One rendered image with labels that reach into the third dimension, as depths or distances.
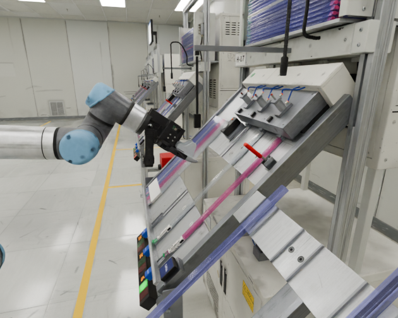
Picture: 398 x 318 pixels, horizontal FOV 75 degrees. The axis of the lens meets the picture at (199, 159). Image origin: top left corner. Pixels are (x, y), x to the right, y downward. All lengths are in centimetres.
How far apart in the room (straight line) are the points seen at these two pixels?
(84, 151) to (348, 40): 66
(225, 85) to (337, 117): 147
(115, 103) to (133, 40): 873
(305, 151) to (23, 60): 951
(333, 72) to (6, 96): 976
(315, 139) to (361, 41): 24
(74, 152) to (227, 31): 173
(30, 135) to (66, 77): 892
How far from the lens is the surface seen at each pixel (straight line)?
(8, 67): 1000
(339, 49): 78
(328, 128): 75
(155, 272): 80
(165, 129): 75
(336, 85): 77
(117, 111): 73
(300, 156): 72
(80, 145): 61
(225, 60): 214
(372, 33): 74
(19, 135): 67
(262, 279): 96
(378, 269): 116
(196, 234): 77
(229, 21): 218
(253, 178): 74
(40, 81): 975
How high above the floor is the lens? 125
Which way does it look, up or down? 17 degrees down
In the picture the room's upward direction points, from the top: straight up
